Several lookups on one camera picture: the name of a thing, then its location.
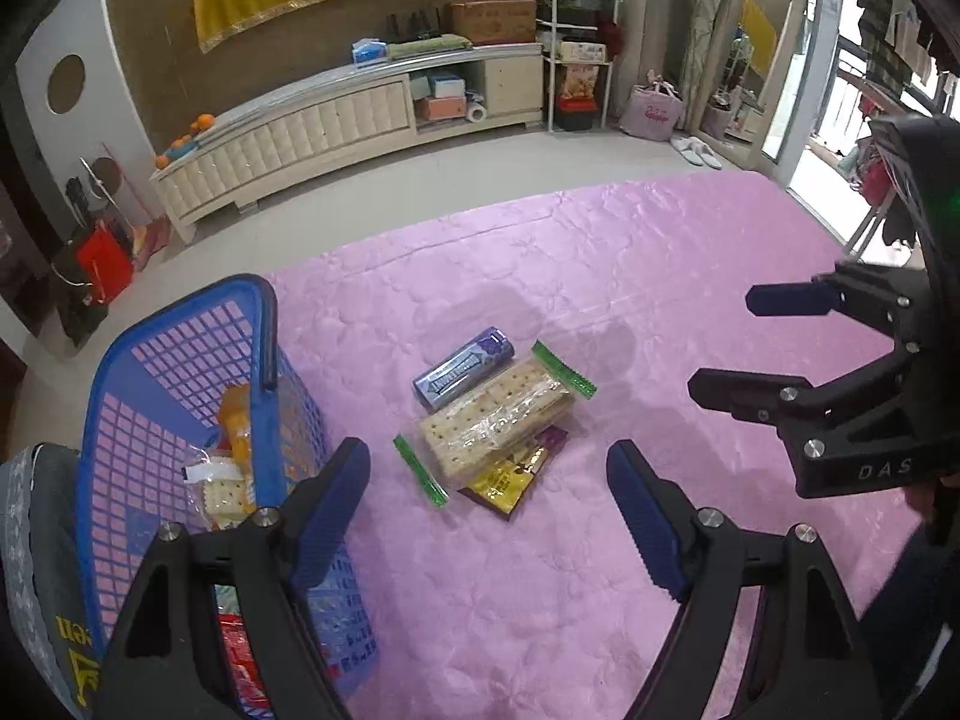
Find cardboard box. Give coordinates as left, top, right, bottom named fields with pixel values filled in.
left=450, top=0, right=538, bottom=46

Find red bag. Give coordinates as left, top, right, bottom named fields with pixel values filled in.
left=75, top=229, right=134, bottom=305

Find pink tote bag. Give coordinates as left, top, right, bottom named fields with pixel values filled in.
left=619, top=71, right=685, bottom=140

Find black router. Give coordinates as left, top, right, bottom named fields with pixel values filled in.
left=386, top=9, right=443, bottom=42

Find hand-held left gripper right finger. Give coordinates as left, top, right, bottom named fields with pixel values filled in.
left=604, top=440, right=875, bottom=720

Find blue plastic basket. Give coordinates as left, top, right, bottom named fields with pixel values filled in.
left=75, top=274, right=380, bottom=720

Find cream tv cabinet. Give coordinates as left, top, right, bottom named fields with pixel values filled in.
left=148, top=43, right=545, bottom=245

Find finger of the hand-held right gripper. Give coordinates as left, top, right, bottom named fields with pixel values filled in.
left=746, top=261, right=928, bottom=350
left=688, top=349, right=925, bottom=460

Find pale curtain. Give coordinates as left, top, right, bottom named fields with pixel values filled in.
left=679, top=0, right=758, bottom=140

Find red snack packet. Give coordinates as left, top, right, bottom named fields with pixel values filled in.
left=217, top=611, right=271, bottom=715

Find small clear cracker packet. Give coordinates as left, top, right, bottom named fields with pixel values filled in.
left=184, top=446, right=256, bottom=533

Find hanging dark clothes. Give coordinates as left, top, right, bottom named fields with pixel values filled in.
left=853, top=0, right=938, bottom=89

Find orange flat box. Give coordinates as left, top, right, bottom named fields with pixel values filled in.
left=415, top=96, right=470, bottom=122

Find purple blue snack packet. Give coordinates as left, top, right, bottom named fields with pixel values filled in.
left=411, top=326, right=515, bottom=412

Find black bag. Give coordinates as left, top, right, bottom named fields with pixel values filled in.
left=51, top=240, right=110, bottom=346

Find yellow maroon snack packet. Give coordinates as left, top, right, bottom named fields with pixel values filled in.
left=457, top=426, right=571, bottom=524

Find person's right hand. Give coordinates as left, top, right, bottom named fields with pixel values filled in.
left=904, top=476, right=947, bottom=542

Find person's right forearm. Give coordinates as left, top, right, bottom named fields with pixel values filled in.
left=859, top=514, right=960, bottom=720

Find mop with thin handle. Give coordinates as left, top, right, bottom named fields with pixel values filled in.
left=79, top=157, right=125, bottom=241

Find folded green cloth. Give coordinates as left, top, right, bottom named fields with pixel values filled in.
left=386, top=34, right=473, bottom=61

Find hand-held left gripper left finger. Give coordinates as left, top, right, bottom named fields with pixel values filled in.
left=90, top=436, right=372, bottom=720

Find green-ended cracker packet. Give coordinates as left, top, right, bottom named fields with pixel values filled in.
left=394, top=341, right=599, bottom=511

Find white metal rack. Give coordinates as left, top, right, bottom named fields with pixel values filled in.
left=517, top=0, right=623, bottom=132

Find orange yellow snack packet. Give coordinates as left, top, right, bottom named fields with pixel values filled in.
left=219, top=382, right=260, bottom=505

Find pink quilted blanket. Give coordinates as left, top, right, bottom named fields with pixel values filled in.
left=262, top=171, right=931, bottom=720

